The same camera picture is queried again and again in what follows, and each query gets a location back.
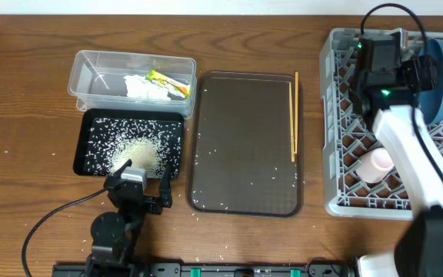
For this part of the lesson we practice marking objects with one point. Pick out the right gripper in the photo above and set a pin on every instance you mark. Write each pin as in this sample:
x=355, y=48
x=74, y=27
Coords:
x=428, y=79

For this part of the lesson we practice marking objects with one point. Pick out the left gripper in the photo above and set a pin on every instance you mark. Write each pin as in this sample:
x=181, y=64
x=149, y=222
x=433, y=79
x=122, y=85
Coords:
x=156, y=208

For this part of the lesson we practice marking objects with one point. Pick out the white napkin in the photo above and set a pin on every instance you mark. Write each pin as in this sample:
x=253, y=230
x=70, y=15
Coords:
x=140, y=87

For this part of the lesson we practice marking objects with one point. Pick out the pink cup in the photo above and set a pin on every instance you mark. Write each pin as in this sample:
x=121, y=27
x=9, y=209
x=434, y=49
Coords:
x=374, y=165

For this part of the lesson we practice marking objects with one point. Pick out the yellow green snack wrapper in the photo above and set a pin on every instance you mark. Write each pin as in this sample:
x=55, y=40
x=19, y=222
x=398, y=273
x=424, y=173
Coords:
x=172, y=86

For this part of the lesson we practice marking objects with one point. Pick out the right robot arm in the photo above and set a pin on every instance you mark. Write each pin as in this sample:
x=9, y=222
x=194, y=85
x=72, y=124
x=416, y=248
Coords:
x=397, y=100

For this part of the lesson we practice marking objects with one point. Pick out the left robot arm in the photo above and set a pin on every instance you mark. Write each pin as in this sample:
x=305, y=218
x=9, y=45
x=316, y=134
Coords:
x=115, y=234

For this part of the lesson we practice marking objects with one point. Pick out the grey dishwasher rack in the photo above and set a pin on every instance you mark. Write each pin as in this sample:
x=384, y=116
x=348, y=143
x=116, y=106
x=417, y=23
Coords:
x=346, y=138

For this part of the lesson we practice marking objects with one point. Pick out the pile of rice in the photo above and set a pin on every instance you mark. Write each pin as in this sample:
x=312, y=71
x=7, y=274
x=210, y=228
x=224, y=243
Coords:
x=151, y=145

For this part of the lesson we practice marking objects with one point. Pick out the black plastic tray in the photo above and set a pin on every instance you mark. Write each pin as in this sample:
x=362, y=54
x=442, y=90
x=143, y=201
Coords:
x=91, y=114

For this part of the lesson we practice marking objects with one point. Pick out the brown serving tray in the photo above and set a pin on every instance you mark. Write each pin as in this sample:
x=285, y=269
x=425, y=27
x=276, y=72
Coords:
x=242, y=161

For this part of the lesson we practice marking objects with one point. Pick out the clear plastic bin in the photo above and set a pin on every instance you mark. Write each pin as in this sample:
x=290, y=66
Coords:
x=96, y=81

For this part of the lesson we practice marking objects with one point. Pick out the wooden chopstick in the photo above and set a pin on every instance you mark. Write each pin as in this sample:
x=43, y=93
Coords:
x=296, y=110
x=291, y=115

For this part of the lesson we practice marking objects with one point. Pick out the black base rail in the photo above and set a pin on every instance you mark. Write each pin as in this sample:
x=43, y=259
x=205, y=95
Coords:
x=319, y=269

